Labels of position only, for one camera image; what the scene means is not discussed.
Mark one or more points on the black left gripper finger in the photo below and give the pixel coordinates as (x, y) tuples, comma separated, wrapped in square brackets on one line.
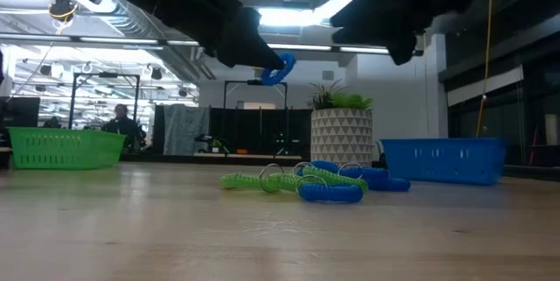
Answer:
[(245, 44)]

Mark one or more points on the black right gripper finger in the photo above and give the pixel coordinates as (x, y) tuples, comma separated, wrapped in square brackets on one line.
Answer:
[(372, 9), (394, 40)]

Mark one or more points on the long ceiling light bar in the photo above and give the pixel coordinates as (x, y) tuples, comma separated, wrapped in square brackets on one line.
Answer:
[(118, 40), (302, 47)]

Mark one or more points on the black ceiling spotlight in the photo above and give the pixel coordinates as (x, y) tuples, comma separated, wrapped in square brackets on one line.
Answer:
[(156, 73), (46, 69)]

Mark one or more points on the black partition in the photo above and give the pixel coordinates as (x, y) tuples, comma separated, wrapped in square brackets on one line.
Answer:
[(245, 130)]

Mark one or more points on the white horizontal panel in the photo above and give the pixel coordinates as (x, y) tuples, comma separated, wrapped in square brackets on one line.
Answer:
[(485, 85)]

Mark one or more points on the grey cloth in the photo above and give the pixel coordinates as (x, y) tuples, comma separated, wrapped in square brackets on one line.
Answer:
[(186, 130)]

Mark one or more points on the white patterned pot with plant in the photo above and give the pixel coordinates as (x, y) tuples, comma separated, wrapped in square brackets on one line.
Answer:
[(341, 136)]

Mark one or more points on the blue plastic basket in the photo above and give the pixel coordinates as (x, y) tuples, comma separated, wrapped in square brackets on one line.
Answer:
[(442, 160)]

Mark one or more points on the person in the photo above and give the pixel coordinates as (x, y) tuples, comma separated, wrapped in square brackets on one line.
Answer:
[(122, 125)]

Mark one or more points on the red pole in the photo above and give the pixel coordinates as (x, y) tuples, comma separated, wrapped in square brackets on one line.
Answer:
[(533, 145)]

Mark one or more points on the green plastic basket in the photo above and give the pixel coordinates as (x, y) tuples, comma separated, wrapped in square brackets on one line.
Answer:
[(65, 147)]

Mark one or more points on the black monitor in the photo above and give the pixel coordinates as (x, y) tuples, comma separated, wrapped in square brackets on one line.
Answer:
[(19, 112)]

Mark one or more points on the silver ventilation duct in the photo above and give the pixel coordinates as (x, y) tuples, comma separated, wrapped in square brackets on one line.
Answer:
[(144, 27)]

